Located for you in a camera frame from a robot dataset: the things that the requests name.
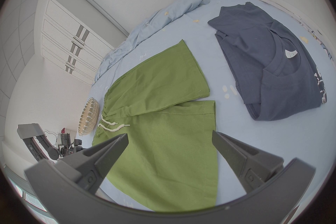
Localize round woven basket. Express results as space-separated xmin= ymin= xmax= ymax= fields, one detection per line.
xmin=79 ymin=97 xmax=100 ymax=137

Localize dark blue T-shirt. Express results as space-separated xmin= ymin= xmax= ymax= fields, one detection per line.
xmin=207 ymin=2 xmax=329 ymax=121

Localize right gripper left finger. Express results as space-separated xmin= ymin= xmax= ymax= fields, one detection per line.
xmin=56 ymin=133 xmax=129 ymax=195

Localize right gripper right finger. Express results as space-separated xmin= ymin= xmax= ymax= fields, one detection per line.
xmin=212 ymin=130 xmax=285 ymax=195

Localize green shorts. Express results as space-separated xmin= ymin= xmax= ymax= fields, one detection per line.
xmin=92 ymin=39 xmax=219 ymax=212

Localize pale blue quilt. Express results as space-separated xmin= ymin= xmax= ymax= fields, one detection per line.
xmin=94 ymin=0 xmax=210 ymax=84

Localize white wardrobe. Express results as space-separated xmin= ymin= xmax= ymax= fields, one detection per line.
xmin=41 ymin=0 xmax=116 ymax=85

